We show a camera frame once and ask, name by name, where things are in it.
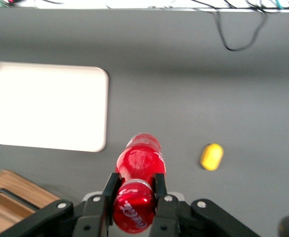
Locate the wooden drawer front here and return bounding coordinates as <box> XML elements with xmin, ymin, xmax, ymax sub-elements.
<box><xmin>0</xmin><ymin>181</ymin><xmax>41</xmax><ymax>237</ymax></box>

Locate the thin black looped cable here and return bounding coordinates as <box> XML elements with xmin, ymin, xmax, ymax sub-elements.
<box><xmin>210</xmin><ymin>9</ymin><xmax>269</xmax><ymax>52</ymax></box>

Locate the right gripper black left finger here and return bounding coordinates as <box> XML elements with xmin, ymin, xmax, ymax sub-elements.
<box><xmin>72</xmin><ymin>172</ymin><xmax>122</xmax><ymax>237</ymax></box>

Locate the red coke bottle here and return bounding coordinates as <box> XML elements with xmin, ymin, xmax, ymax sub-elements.
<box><xmin>112</xmin><ymin>132</ymin><xmax>167</xmax><ymax>234</ymax></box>

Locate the black metal drawer handle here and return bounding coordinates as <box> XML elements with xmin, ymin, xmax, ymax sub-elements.
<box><xmin>0</xmin><ymin>187</ymin><xmax>40</xmax><ymax>211</ymax></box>

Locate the wooden drawer cabinet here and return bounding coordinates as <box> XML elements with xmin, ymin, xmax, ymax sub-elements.
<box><xmin>0</xmin><ymin>169</ymin><xmax>62</xmax><ymax>237</ymax></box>

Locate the beige rectangular tray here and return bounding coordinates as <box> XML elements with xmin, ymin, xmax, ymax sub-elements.
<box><xmin>0</xmin><ymin>61</ymin><xmax>109</xmax><ymax>153</ymax></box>

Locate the yellow lemon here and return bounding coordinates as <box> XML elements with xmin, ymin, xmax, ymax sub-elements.
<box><xmin>200</xmin><ymin>143</ymin><xmax>224</xmax><ymax>171</ymax></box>

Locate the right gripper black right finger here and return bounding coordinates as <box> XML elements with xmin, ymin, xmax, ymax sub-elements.
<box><xmin>152</xmin><ymin>173</ymin><xmax>182</xmax><ymax>237</ymax></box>

